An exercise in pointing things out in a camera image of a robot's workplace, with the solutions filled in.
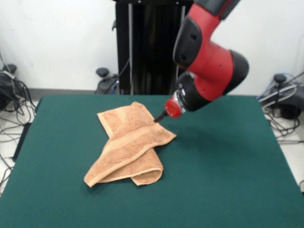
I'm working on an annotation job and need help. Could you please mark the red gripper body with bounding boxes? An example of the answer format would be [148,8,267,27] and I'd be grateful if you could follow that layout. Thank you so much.
[165,98,183,119]

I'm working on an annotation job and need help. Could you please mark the black pedestal foot knob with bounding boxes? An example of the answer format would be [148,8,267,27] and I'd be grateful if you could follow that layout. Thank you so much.
[95,67,119,95]

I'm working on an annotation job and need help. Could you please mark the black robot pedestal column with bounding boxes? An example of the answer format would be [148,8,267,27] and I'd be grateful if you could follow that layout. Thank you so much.
[111,0,198,95]

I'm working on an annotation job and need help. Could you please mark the dark green table cloth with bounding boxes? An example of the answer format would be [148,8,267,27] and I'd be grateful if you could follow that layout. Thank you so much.
[0,95,304,228]

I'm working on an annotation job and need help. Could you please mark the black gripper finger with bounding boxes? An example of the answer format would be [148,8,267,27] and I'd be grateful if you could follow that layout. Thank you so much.
[153,110,168,124]

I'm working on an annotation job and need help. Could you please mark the tan terry towel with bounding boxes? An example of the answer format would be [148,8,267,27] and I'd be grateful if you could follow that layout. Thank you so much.
[84,101,178,188]

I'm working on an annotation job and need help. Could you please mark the floor cable tangle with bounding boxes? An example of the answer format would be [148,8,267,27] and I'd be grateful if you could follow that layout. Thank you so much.
[257,71,304,145]
[0,78,36,198]

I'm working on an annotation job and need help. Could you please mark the black stand base foot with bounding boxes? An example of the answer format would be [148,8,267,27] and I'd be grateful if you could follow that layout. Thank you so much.
[258,73,304,119]
[0,64,31,112]

